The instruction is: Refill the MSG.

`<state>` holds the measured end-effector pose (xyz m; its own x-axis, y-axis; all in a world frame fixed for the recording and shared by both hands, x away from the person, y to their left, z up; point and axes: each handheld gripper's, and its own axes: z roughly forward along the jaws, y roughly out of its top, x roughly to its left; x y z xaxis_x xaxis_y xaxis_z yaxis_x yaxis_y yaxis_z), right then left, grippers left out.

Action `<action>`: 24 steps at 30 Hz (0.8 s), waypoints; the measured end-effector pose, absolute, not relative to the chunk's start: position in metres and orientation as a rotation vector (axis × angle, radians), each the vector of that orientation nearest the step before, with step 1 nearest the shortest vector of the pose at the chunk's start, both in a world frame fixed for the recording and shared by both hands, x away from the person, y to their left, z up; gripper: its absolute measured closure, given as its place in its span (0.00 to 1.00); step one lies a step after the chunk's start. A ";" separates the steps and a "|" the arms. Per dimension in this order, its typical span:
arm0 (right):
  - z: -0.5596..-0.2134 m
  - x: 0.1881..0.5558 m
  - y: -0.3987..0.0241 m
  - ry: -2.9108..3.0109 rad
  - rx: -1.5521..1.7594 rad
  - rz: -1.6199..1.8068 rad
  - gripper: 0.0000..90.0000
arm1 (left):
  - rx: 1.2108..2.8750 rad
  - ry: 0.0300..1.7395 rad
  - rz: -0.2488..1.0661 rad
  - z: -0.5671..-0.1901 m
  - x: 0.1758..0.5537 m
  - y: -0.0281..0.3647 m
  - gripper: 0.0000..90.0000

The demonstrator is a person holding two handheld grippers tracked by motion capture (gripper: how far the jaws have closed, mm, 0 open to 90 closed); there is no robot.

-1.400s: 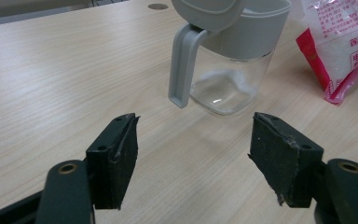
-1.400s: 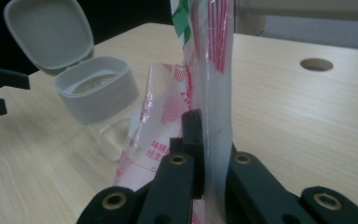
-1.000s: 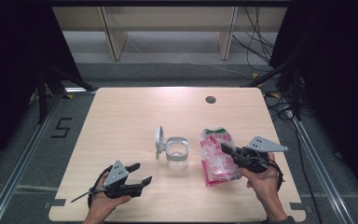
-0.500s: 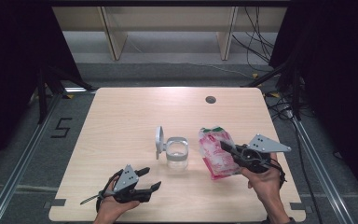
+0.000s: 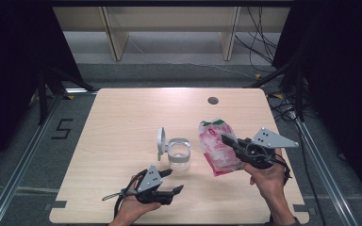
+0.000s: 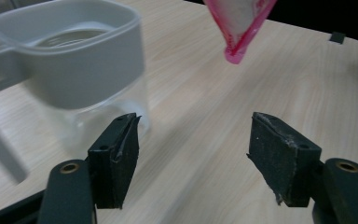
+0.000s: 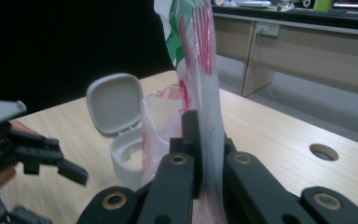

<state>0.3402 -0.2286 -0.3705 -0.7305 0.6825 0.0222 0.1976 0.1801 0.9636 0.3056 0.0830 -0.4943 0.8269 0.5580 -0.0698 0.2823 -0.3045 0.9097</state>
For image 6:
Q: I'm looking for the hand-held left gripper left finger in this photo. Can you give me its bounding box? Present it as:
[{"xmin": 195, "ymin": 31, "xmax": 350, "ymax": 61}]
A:
[{"xmin": 87, "ymin": 112, "xmax": 142, "ymax": 210}]

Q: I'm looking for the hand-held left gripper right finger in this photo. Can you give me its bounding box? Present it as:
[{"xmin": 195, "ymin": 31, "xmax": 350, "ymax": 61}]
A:
[{"xmin": 246, "ymin": 111, "xmax": 323, "ymax": 208}]

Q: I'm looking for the pink printed plastic bag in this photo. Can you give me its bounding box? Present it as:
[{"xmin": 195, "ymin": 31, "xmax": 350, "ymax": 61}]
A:
[{"xmin": 202, "ymin": 0, "xmax": 278, "ymax": 65}]

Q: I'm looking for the black table edge clip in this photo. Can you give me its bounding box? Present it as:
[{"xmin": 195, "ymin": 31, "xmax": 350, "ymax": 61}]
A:
[{"xmin": 328, "ymin": 31, "xmax": 347, "ymax": 45}]

